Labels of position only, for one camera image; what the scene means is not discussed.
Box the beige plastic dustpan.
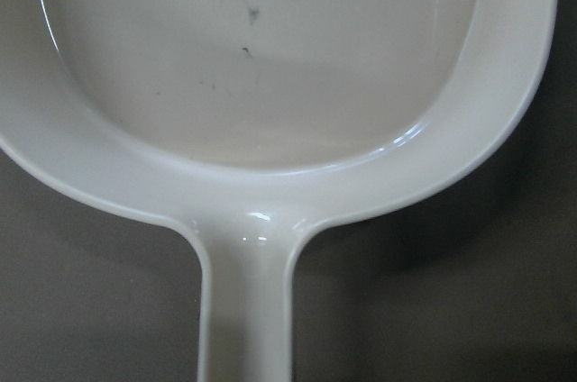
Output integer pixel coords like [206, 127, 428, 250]
[1, 0, 557, 381]

